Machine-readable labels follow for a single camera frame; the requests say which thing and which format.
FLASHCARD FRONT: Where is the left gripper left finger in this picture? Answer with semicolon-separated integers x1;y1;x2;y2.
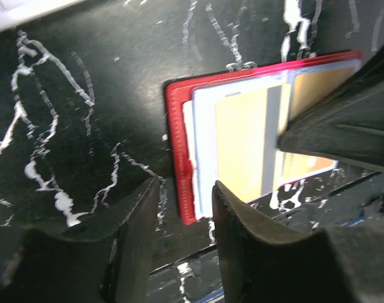
0;178;160;302

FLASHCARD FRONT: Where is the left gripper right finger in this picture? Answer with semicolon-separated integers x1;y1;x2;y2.
212;182;384;302

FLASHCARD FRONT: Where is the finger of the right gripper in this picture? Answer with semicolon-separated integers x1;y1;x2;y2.
279;59;384;172

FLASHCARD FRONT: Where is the gold credit card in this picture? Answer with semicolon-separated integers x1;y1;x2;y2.
216;83;291;203

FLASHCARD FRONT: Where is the red leather card holder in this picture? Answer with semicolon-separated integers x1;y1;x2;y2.
165;50;362;225

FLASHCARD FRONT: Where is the grey plastic tray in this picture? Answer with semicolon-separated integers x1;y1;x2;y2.
0;0;81;32

